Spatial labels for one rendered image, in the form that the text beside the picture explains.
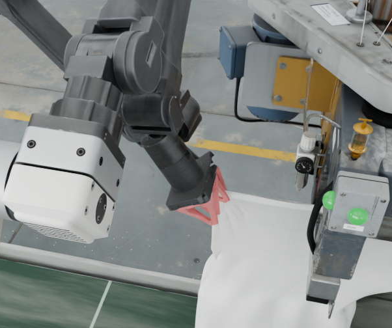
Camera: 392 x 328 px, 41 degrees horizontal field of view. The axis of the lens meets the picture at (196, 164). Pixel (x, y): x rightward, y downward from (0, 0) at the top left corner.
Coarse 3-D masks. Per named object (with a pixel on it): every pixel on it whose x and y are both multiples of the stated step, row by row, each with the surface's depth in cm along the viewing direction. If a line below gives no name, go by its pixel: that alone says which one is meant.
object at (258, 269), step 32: (224, 224) 120; (256, 224) 117; (288, 224) 115; (224, 256) 126; (256, 256) 124; (288, 256) 122; (384, 256) 115; (224, 288) 126; (256, 288) 125; (288, 288) 124; (352, 288) 122; (384, 288) 121; (224, 320) 132; (256, 320) 128; (288, 320) 125; (320, 320) 125
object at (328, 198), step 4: (328, 192) 82; (332, 192) 82; (324, 196) 82; (328, 196) 82; (332, 196) 81; (324, 200) 82; (328, 200) 81; (332, 200) 81; (324, 204) 82; (328, 204) 81; (332, 204) 81; (328, 208) 82
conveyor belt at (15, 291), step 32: (0, 288) 176; (32, 288) 177; (64, 288) 177; (96, 288) 177; (128, 288) 177; (0, 320) 168; (32, 320) 168; (64, 320) 168; (96, 320) 168; (128, 320) 168; (160, 320) 169; (192, 320) 169
